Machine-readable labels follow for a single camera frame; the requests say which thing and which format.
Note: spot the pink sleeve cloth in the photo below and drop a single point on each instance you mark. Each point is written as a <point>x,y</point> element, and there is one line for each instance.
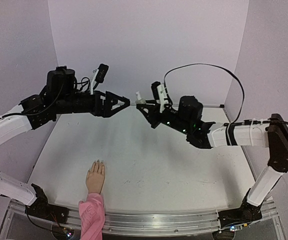
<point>92,216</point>

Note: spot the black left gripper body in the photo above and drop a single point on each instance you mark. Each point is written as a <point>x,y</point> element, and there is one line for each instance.
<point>68,104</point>

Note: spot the white nail polish cap brush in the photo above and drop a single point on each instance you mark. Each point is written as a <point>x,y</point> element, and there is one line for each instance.
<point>138,95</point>

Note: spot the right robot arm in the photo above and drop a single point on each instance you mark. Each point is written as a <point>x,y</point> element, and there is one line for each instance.
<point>271,133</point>

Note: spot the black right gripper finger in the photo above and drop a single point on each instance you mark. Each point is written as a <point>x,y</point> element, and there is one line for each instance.
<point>150,105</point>
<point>149,115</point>

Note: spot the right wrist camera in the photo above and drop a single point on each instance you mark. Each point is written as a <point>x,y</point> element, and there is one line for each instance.
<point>160,95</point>

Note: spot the mannequin hand with nails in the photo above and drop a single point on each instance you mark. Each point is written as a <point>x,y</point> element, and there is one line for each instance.
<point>95,178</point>

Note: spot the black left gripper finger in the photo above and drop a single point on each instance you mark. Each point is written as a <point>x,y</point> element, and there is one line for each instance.
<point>111,109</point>
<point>115,99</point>

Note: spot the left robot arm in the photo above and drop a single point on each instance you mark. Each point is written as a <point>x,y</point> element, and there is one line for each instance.
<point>62,94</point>

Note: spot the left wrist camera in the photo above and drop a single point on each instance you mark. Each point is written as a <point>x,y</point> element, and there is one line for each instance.
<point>98,77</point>

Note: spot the aluminium front frame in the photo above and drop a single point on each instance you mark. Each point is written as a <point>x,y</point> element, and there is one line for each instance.
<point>19,223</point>

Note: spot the clear nail polish bottle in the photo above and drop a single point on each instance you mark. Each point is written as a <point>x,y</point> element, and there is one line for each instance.
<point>141,101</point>

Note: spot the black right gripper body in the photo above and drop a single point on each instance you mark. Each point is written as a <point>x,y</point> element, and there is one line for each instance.
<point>158,115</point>

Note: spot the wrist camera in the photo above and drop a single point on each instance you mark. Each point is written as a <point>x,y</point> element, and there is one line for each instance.
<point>98,77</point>
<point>160,95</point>

